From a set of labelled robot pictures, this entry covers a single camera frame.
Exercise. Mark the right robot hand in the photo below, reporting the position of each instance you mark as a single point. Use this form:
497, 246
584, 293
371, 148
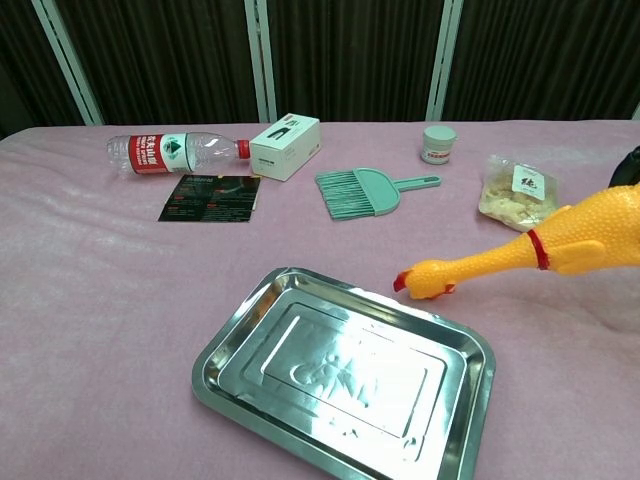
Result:
629, 167

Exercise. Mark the yellow rubber chicken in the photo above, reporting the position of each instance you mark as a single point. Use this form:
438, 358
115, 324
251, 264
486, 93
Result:
590, 225

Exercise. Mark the silver metal tray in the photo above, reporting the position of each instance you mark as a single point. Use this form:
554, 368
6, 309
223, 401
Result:
340, 380

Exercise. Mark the clear snack bag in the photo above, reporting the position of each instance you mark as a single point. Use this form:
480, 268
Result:
515, 197

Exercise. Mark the black pleated curtain panel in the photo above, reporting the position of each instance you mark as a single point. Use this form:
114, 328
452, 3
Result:
25, 65
550, 55
350, 60
165, 60

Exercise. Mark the small white jar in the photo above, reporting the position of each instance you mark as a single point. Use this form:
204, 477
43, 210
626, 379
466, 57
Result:
439, 145

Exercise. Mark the teal plastic hand brush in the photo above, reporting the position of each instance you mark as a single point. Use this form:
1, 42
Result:
365, 192

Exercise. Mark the white cardboard box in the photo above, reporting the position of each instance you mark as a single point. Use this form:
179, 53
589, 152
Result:
285, 147

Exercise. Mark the black printed card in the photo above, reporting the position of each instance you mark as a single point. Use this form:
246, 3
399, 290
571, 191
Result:
210, 199

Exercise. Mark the clear bottle red label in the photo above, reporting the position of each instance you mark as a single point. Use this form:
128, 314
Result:
150, 154

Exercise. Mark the pink table cloth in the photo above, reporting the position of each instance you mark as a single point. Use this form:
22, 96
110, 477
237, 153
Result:
100, 300

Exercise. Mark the white metal partition post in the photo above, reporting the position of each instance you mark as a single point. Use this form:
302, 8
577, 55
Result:
67, 60
636, 112
445, 60
261, 60

